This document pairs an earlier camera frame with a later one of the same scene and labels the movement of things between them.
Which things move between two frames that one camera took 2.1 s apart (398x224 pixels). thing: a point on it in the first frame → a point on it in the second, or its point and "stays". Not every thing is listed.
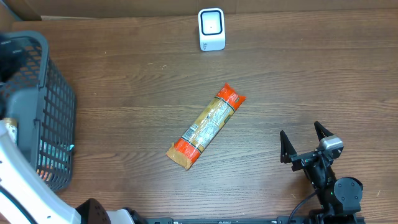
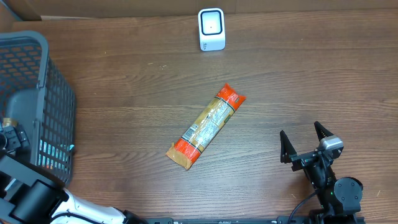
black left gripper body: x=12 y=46 → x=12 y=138
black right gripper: x=288 y=152 stays
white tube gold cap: x=12 y=127 stays
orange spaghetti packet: x=206 y=127 stays
